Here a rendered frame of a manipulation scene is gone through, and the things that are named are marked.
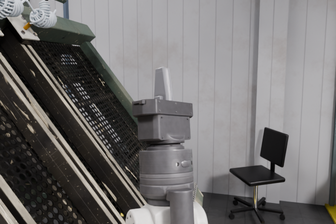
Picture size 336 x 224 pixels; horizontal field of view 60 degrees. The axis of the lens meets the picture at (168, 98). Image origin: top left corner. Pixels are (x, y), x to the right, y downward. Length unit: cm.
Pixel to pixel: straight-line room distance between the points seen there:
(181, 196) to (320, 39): 336
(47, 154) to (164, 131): 59
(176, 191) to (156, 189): 4
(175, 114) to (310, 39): 326
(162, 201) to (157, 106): 14
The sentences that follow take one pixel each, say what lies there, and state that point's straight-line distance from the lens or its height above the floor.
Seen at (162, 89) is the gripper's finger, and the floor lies 161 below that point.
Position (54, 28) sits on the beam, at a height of 182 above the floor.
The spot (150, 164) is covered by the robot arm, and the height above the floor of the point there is 150.
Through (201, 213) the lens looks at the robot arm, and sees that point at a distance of 50.
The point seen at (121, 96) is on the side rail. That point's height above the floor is 145.
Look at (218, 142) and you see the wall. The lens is 374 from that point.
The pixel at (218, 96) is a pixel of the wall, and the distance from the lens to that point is 363.
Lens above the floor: 165
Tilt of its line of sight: 7 degrees down
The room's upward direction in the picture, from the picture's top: straight up
